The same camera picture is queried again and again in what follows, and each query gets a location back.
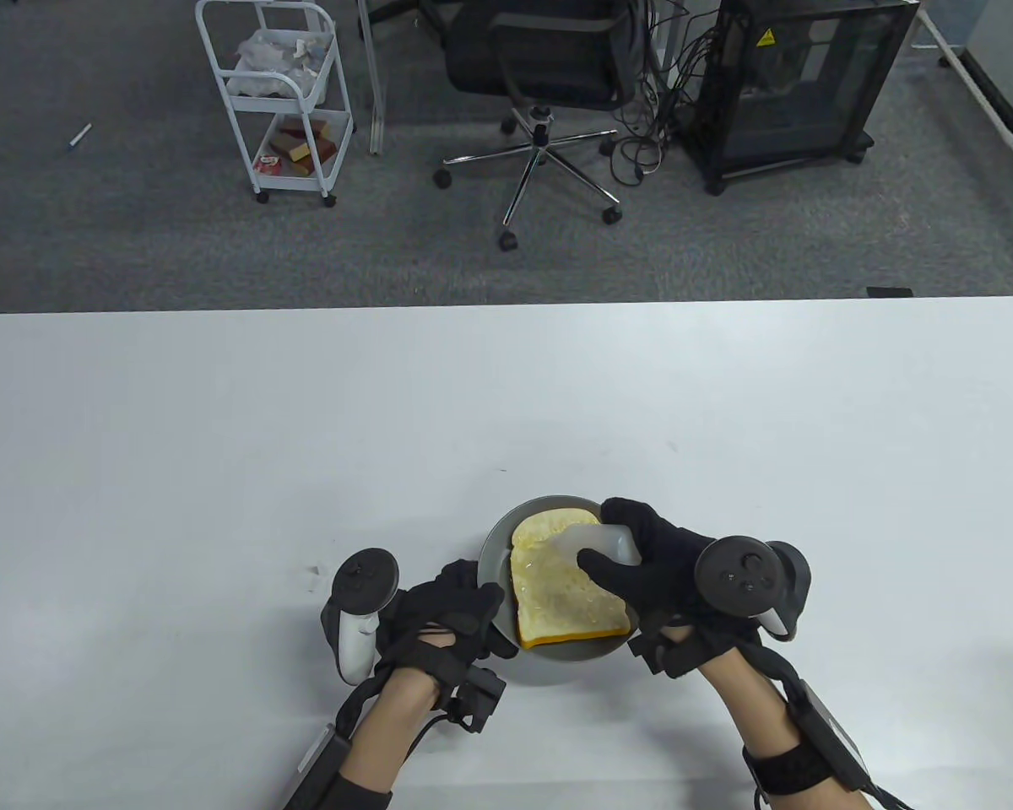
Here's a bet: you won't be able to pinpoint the person's right hand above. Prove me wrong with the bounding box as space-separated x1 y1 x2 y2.
577 497 731 676

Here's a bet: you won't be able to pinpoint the person's left forearm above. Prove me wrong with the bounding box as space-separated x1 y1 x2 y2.
335 671 441 810

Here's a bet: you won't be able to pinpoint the grey forearm module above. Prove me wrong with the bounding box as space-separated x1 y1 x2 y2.
295 724 340 779

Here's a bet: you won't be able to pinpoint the black forearm strap with module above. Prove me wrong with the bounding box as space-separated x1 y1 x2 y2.
741 675 872 797

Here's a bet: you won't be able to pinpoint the person's left hand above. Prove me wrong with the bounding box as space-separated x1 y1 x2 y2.
377 557 520 711

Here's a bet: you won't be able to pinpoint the crumpled clear plastic bags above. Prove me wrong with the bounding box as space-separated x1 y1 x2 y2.
225 29 335 99

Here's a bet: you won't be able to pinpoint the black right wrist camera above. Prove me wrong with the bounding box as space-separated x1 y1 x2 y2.
627 620 700 681

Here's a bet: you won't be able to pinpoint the black office chair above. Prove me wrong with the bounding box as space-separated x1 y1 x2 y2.
419 0 647 251

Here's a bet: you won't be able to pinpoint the white wheeled utility cart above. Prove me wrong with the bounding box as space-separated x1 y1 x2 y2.
195 0 356 208

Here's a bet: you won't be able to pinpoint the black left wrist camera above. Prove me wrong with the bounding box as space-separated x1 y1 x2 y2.
449 666 508 734

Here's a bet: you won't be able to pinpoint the slice of toast bread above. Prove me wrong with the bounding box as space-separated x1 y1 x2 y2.
509 508 631 650

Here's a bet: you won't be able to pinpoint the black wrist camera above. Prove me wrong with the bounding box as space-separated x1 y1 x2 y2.
449 666 508 734
627 620 700 681

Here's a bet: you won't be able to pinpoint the black cabinet with glass panel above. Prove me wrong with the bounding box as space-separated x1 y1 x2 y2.
682 0 922 197

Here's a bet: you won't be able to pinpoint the person's right forearm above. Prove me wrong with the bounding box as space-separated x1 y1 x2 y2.
696 648 821 810

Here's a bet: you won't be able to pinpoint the black and white wrist controller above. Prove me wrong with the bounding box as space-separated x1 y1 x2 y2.
320 548 402 686

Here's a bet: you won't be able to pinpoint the white metal table leg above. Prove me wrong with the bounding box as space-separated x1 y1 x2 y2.
356 0 387 156

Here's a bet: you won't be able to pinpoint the white squeeze bottle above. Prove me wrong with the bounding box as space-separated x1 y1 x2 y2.
554 522 643 567

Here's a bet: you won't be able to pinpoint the grey round plate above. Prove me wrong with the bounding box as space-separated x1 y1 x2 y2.
478 494 642 686

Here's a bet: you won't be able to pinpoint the red and yellow boxes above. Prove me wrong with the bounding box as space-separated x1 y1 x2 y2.
254 117 340 176

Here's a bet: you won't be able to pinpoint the bundle of black cables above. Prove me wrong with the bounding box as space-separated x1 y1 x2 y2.
609 0 731 183

